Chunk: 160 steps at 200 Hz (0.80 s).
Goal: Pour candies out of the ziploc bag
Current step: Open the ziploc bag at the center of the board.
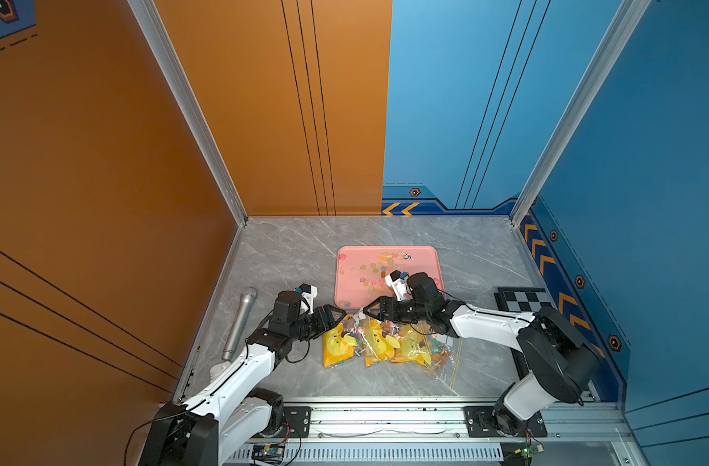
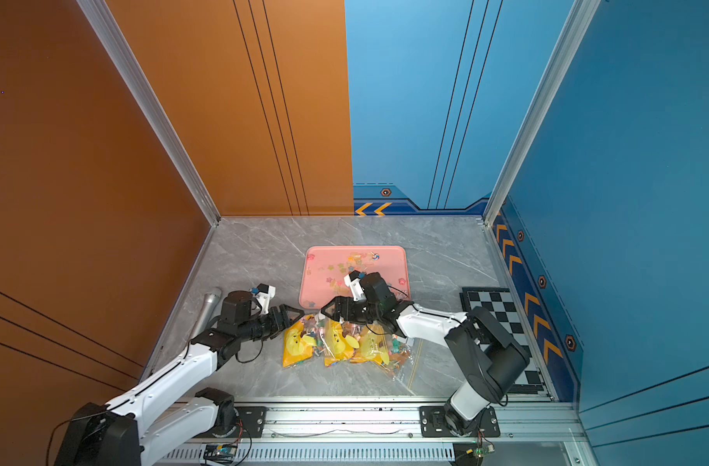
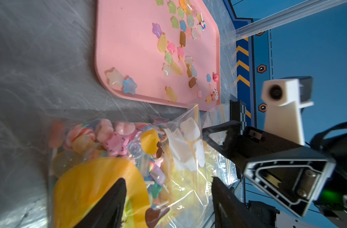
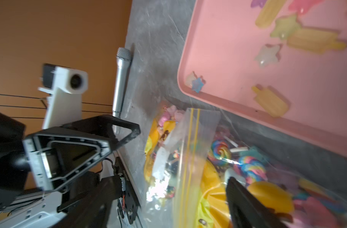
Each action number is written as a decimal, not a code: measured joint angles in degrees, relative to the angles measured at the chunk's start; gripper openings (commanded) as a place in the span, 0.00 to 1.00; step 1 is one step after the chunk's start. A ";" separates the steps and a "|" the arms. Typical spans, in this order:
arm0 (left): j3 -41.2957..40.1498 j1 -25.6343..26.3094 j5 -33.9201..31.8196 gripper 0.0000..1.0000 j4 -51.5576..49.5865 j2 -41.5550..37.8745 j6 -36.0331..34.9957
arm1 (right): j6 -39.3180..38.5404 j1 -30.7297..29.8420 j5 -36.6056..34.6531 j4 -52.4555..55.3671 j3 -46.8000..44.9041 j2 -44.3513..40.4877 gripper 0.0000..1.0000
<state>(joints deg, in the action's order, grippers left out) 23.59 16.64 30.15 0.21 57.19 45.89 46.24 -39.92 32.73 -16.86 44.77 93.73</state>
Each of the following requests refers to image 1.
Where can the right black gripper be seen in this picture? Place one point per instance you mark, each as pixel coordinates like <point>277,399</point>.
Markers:
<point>385,303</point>

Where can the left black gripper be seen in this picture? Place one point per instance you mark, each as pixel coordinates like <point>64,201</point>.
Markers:
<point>327,316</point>

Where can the clear ziploc bag with candies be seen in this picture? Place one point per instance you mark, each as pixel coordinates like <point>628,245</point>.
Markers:
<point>338,350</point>

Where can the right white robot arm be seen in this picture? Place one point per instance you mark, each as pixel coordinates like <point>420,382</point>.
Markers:
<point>456,318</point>

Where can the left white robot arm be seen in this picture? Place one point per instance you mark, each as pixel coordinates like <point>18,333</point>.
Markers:
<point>214,424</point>

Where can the pink plastic tray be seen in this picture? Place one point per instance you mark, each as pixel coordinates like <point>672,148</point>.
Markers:
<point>361,271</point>

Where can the silver microphone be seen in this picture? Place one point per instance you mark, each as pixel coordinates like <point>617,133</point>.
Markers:
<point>246,302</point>

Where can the left green circuit board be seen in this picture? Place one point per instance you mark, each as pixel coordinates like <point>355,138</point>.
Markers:
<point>268,454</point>

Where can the green circuit board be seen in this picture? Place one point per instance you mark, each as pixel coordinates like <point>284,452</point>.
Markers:
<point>517,455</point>
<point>268,454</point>

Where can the black white checkerboard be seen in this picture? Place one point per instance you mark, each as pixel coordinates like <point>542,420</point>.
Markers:
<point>526,300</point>

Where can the right green circuit board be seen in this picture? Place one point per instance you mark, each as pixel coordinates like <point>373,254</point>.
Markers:
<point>517,455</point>

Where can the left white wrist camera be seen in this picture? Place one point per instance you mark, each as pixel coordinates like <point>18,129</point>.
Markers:
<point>308,294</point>

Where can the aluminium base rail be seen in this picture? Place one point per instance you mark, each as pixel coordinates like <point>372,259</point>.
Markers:
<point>426,431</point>

